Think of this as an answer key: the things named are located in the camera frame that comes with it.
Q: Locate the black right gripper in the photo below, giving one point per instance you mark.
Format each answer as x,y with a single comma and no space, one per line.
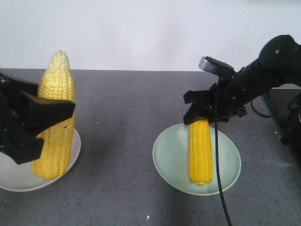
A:
228,97

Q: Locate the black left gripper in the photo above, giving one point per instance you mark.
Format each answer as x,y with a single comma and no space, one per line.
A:
23,115

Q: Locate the golden corn cob white specks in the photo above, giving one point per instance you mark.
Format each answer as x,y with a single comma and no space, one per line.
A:
200,154

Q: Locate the pale green plate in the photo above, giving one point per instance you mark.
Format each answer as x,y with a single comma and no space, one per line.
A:
170,156

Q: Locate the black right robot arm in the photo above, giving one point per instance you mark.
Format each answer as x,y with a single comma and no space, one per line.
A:
278,63

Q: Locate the black box at table edge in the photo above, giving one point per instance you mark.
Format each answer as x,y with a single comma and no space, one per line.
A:
284,104

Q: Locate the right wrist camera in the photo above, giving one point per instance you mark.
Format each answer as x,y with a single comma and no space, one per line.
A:
214,66

